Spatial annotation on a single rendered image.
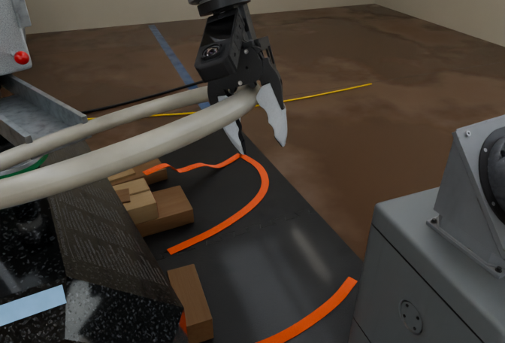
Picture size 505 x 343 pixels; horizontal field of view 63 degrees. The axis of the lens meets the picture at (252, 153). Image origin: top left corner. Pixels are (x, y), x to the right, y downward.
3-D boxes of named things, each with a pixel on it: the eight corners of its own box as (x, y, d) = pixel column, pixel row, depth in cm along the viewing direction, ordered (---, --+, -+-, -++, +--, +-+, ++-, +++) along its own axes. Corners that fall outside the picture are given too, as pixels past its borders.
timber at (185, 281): (213, 338, 163) (212, 318, 157) (183, 347, 160) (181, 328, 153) (195, 282, 187) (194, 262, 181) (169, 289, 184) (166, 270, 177)
